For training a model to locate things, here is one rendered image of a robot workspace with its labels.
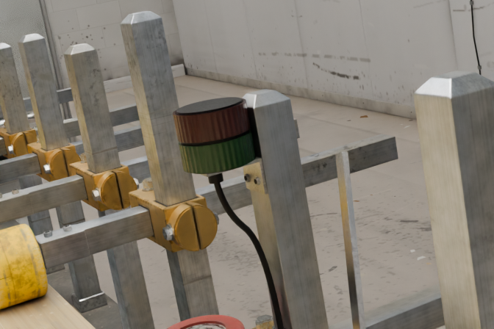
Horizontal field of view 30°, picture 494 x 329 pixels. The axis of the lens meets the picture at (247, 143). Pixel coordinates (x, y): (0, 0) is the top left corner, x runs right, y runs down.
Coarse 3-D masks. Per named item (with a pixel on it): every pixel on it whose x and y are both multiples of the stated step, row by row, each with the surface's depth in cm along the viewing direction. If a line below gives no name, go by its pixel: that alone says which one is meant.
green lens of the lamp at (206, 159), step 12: (180, 144) 74; (216, 144) 72; (228, 144) 72; (240, 144) 72; (252, 144) 74; (192, 156) 72; (204, 156) 72; (216, 156) 72; (228, 156) 72; (240, 156) 72; (252, 156) 74; (192, 168) 73; (204, 168) 72; (216, 168) 72; (228, 168) 72
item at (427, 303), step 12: (432, 288) 93; (396, 300) 91; (408, 300) 91; (420, 300) 90; (432, 300) 90; (372, 312) 90; (384, 312) 89; (396, 312) 89; (408, 312) 89; (420, 312) 89; (432, 312) 90; (336, 324) 88; (348, 324) 88; (372, 324) 87; (384, 324) 88; (396, 324) 88; (408, 324) 89; (420, 324) 89; (432, 324) 90; (444, 324) 91
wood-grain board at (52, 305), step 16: (48, 288) 101; (32, 304) 97; (48, 304) 96; (64, 304) 95; (0, 320) 94; (16, 320) 93; (32, 320) 92; (48, 320) 91; (64, 320) 91; (80, 320) 90
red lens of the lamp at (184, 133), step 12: (228, 108) 72; (240, 108) 72; (180, 120) 72; (192, 120) 71; (204, 120) 71; (216, 120) 71; (228, 120) 72; (240, 120) 72; (180, 132) 73; (192, 132) 72; (204, 132) 71; (216, 132) 71; (228, 132) 72; (240, 132) 72
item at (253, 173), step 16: (176, 112) 74; (192, 112) 72; (192, 144) 72; (208, 144) 72; (256, 160) 74; (208, 176) 73; (256, 176) 76; (224, 208) 75; (240, 224) 76; (256, 240) 77; (272, 288) 78
